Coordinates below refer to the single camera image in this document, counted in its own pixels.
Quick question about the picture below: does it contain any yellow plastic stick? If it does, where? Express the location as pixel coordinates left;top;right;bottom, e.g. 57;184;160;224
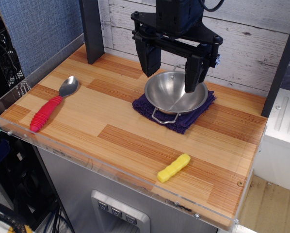
157;153;191;183

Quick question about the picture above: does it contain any dark grey post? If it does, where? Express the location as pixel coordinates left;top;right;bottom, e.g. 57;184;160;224
79;0;105;64
261;34;290;117

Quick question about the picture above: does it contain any black plastic crate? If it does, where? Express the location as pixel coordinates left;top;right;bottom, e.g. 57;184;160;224
0;29;24;95

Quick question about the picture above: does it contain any dark grey right post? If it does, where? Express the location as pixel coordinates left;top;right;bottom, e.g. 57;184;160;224
261;34;290;117

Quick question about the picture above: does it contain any clear acrylic table guard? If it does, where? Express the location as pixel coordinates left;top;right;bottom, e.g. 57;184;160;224
0;47;265;233

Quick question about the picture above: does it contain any silver button panel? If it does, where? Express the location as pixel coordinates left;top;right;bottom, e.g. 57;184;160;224
91;190;150;233

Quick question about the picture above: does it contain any white ribbed box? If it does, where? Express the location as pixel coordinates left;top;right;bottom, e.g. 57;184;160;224
253;89;290;190

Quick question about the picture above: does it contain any purple folded towel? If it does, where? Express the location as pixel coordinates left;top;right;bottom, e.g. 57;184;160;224
132;90;217;135

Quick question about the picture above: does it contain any stainless steel bowl with handles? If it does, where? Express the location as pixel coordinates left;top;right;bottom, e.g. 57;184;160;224
145;65;208;124

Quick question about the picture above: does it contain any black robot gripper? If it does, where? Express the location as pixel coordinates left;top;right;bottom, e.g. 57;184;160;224
131;0;223;93

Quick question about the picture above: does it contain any dark grey left post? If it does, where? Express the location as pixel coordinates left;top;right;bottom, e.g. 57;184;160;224
79;0;105;64

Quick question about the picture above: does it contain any red handled metal spoon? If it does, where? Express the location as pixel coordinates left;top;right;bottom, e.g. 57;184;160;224
30;76;79;132

